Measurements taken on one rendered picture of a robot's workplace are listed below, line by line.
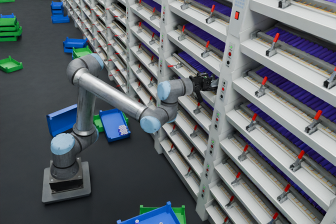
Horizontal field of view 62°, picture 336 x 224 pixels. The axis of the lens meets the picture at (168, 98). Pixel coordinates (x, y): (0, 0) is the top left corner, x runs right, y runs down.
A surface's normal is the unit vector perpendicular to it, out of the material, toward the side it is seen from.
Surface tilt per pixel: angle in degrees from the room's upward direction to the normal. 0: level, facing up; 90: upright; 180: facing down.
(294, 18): 109
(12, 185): 0
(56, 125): 90
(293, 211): 19
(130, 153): 0
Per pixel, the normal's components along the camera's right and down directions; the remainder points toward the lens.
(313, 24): -0.86, 0.46
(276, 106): -0.23, -0.74
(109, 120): 0.22, -0.60
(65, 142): 0.08, -0.81
